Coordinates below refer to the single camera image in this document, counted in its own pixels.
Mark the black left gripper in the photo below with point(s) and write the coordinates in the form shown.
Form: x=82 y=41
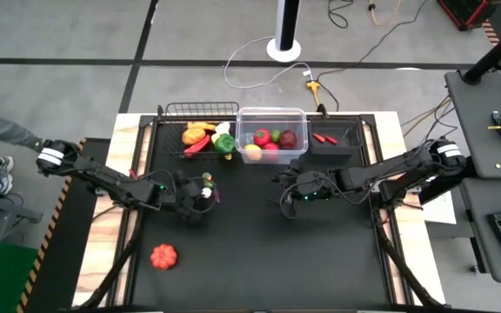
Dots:
x=185 y=197

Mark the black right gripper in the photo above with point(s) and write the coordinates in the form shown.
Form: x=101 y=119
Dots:
x=313 y=184

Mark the small green pepper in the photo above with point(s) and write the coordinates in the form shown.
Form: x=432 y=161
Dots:
x=209 y=184

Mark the small purple eggplant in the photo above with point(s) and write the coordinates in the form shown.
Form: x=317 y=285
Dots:
x=218 y=197

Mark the red and cream fruit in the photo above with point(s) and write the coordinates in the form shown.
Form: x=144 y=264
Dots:
x=271 y=147

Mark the yellow lemon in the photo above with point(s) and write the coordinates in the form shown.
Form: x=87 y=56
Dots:
x=252 y=152

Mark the large red chili pepper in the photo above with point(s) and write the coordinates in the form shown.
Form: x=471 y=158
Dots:
x=197 y=146

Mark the dark red apple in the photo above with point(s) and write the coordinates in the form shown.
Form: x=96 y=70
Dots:
x=288 y=139

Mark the green lime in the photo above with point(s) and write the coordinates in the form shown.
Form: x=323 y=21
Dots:
x=275 y=135

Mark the red tomato with green stem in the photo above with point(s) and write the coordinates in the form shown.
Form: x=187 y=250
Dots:
x=262 y=137

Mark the green bell pepper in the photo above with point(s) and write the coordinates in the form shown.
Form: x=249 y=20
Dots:
x=225 y=143

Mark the small red chili pepper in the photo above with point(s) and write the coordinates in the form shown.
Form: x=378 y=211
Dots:
x=318 y=138
x=331 y=140

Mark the orange carrot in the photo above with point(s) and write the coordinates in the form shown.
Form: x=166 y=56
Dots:
x=201 y=126

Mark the large white garlic bulb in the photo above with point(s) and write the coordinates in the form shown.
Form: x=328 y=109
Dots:
x=223 y=128

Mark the orange pumpkin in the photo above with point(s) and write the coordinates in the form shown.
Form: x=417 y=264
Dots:
x=163 y=256

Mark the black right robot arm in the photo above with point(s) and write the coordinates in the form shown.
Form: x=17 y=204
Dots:
x=385 y=171

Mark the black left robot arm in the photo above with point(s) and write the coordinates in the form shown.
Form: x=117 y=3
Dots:
x=111 y=182

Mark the clear plastic bin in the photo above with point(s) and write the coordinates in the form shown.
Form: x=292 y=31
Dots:
x=272 y=115

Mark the dark grey plastic bin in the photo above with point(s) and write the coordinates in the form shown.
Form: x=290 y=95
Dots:
x=346 y=145

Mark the yellow power plug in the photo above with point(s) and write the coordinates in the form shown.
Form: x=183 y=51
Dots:
x=312 y=85

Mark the black desk beam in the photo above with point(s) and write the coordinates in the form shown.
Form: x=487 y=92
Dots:
x=431 y=196

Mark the black hazard-striped floor mat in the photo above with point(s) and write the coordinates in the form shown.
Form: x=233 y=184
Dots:
x=59 y=261

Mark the white paper sheet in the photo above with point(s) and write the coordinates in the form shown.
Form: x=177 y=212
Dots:
x=444 y=213

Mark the black and white pole stand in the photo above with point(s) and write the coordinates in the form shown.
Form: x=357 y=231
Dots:
x=285 y=21

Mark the grey desk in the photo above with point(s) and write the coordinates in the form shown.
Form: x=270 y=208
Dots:
x=472 y=130
x=481 y=243

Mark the black diagonal pole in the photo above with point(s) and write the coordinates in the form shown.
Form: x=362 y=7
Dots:
x=494 y=54

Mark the red and black crate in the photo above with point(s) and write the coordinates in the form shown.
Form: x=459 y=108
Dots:
x=468 y=11

